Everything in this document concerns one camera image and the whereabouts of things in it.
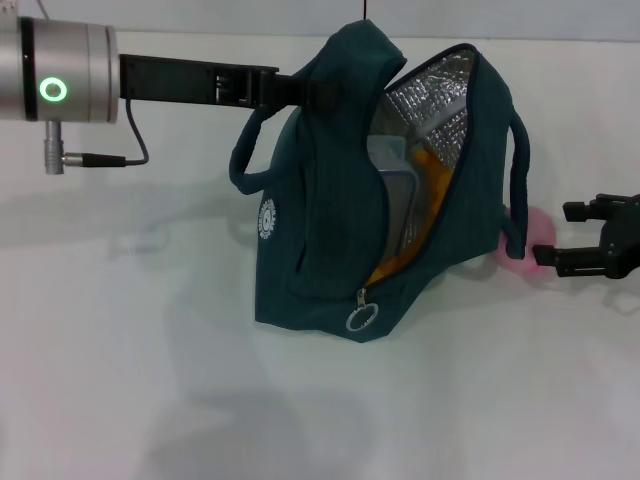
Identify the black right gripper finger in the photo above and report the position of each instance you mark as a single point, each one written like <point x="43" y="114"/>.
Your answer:
<point x="570" y="260"/>
<point x="585" y="211"/>

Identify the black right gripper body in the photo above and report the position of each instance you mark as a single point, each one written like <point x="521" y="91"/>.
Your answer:
<point x="625" y="235"/>

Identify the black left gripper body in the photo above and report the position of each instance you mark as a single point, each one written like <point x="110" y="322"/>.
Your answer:
<point x="190" y="80"/>

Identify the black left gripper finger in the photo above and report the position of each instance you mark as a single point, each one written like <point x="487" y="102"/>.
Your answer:
<point x="320" y="92"/>

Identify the pink round peach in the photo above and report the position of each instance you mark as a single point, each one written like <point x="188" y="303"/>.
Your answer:
<point x="542" y="230"/>

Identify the teal blue insulated bag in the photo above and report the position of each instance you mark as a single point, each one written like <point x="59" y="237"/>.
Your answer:
<point x="325" y="210"/>

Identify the clear container blue rim lid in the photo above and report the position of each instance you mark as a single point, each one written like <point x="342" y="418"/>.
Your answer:
<point x="397" y="200"/>

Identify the yellow banana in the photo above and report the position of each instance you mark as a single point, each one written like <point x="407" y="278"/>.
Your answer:
<point x="435" y="185"/>

